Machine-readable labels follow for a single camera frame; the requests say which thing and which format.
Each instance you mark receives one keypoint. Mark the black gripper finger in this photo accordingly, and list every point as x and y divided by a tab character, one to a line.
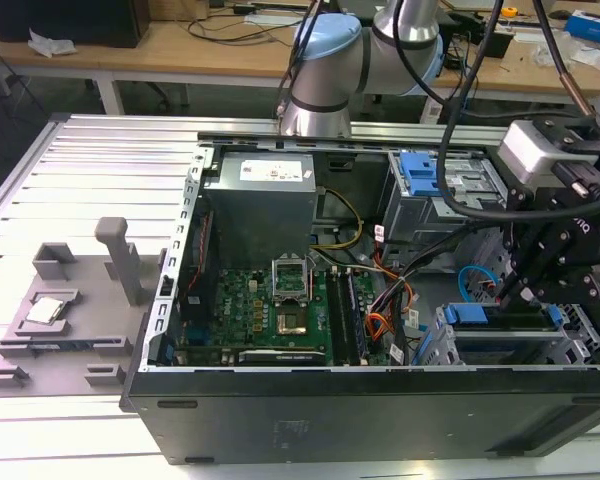
522	255
560	292

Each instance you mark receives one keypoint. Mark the hard disk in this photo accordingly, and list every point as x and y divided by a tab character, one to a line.
467	316

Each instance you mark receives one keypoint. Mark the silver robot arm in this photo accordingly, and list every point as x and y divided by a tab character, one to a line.
325	65

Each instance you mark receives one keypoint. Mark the metal disk bay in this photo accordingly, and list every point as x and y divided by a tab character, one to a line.
432	350

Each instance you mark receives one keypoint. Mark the RAM stick in slot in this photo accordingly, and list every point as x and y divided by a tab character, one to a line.
357	320

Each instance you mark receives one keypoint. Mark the metal optical drive cage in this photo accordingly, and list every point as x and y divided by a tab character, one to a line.
415	220

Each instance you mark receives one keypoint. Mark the blue plastic cage latch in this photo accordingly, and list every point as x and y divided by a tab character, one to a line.
422	172

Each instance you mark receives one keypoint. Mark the wooden desk with clutter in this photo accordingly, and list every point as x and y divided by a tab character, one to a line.
520	75

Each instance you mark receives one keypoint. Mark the clear plastic bag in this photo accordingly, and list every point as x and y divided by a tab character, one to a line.
577	52

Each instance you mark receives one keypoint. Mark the blue cardboard box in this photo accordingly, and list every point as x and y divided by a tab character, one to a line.
590	27

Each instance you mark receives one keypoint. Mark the small black block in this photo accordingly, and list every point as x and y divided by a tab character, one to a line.
497	45

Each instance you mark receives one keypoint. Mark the thin metal locking lever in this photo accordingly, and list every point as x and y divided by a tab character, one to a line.
312	280

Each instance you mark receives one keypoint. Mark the yellow tape roll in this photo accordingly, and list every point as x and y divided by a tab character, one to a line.
503	11

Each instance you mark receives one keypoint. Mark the CPU socket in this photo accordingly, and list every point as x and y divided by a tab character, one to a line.
291	324

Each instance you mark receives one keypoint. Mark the black PC case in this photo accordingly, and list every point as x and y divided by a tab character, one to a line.
330	425

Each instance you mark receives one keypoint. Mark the black graphics card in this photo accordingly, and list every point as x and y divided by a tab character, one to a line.
280	357

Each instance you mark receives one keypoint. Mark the grey power supply unit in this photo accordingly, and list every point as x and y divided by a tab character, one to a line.
260	210

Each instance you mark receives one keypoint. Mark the green motherboard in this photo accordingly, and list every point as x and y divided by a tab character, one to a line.
235	300

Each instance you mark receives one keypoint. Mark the black case fan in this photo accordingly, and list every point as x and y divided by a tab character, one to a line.
200	260

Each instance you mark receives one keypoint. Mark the wooden desk with white legs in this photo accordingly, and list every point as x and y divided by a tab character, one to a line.
155	55

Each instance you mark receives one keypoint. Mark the grey parts rack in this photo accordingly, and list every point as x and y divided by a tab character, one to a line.
95	300

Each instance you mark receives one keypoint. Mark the silver CPU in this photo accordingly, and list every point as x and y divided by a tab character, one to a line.
45	310

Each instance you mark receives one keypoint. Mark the large black box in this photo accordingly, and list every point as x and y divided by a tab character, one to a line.
70	20

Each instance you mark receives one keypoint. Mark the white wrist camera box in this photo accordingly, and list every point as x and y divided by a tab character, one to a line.
530	150

